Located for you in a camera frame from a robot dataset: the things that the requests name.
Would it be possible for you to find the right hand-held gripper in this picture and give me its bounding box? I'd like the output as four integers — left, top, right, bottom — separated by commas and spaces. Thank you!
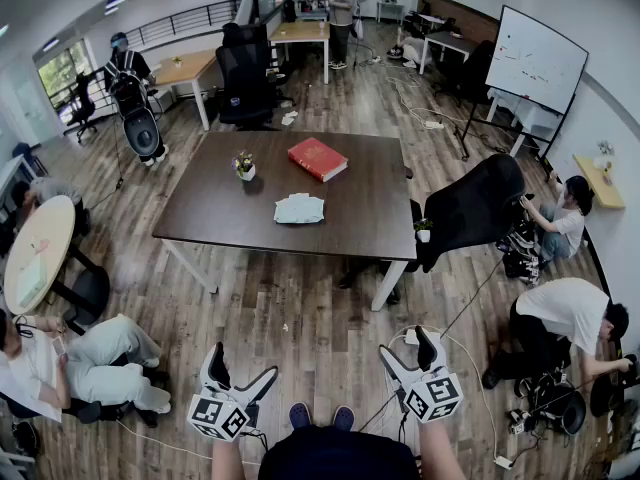
378, 325, 465, 425

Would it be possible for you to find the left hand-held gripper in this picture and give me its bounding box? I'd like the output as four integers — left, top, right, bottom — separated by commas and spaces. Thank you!
187, 341, 279, 443

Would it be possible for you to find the white cloth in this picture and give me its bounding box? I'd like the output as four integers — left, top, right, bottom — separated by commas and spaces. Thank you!
273, 192, 326, 226

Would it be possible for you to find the person's left forearm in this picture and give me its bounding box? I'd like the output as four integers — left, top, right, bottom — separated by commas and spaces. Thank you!
209, 437, 247, 480

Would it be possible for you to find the person's right forearm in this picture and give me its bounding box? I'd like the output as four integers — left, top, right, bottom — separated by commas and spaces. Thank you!
417, 415, 467, 480

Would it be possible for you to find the person's left blue shoe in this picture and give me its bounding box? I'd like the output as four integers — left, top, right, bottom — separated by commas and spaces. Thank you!
288, 401, 312, 430

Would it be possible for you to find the person's blue shoe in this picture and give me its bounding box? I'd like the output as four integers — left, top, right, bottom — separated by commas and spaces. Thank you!
288, 401, 312, 430
332, 405, 357, 432

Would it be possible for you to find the person's right blue shoe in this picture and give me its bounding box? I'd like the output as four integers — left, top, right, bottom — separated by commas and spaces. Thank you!
332, 405, 357, 432

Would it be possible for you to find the person's dark shirt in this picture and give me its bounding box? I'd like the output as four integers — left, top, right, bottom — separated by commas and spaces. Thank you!
257, 425, 422, 480

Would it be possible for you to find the black white harness rig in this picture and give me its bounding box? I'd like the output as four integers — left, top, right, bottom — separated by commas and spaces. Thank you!
497, 220, 544, 285

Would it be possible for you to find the black mesh office chair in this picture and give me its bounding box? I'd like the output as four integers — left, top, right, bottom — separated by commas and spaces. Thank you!
414, 153, 526, 274

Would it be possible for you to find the black round equipment case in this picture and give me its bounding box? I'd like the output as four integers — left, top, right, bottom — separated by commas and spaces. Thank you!
509, 370, 589, 437

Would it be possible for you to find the small potted purple flower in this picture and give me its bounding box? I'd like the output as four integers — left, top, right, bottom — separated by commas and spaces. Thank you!
231, 150, 257, 182

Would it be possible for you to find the red hardcover book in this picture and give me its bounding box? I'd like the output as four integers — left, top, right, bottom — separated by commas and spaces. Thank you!
287, 136, 349, 184

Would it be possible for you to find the pale green box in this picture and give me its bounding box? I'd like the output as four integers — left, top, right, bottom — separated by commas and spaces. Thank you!
16, 256, 50, 309

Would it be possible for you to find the black oval backpack device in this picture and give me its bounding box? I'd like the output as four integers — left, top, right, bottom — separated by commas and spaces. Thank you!
122, 106, 161, 158

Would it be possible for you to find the black high-back office chair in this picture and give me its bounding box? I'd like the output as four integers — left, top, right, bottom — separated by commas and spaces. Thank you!
215, 22, 296, 132

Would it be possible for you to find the black swivel chair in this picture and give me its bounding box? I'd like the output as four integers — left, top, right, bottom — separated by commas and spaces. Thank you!
67, 70, 101, 144

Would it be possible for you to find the light wooden desk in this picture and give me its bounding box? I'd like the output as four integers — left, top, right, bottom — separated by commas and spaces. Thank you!
149, 47, 221, 132
268, 20, 332, 85

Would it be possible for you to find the dark desk with white legs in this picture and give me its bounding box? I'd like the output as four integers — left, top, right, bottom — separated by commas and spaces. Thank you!
418, 30, 481, 77

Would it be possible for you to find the whiteboard on black stand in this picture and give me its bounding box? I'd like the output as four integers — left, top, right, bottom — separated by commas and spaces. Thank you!
459, 5, 590, 162

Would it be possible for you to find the window with green view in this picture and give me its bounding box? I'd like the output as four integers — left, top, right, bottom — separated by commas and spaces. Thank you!
37, 40, 94, 109

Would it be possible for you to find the small white side table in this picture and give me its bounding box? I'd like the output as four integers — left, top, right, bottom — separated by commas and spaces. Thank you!
375, 0, 406, 24

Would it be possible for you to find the black metal railing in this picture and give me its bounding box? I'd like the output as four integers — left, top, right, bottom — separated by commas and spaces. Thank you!
124, 0, 246, 49

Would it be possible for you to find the wooden wall shelf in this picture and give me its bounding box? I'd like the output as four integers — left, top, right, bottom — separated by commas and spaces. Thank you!
573, 153, 626, 210

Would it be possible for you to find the long white floor cable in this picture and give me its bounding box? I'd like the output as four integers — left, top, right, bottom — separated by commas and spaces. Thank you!
383, 62, 446, 129

